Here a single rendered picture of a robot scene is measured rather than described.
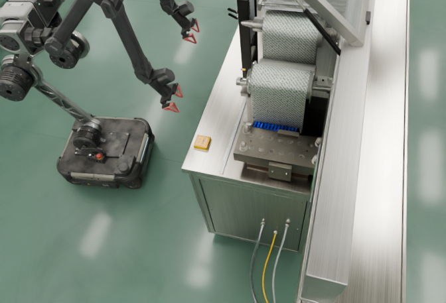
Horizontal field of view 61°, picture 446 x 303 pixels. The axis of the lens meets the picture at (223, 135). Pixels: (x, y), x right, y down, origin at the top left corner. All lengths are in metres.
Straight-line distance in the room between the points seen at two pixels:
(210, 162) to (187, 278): 0.98
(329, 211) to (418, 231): 1.95
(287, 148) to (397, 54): 0.58
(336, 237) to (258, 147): 0.91
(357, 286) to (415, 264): 1.67
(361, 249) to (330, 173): 0.26
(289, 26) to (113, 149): 1.64
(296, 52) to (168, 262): 1.59
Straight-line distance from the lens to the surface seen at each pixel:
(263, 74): 1.59
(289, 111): 1.68
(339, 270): 0.83
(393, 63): 1.50
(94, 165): 2.84
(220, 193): 1.95
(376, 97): 1.37
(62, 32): 1.73
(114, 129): 2.97
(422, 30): 4.07
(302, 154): 1.68
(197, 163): 1.83
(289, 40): 1.71
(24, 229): 3.13
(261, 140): 1.72
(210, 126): 1.95
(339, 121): 1.01
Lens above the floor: 2.44
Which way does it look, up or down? 54 degrees down
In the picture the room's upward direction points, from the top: 9 degrees counter-clockwise
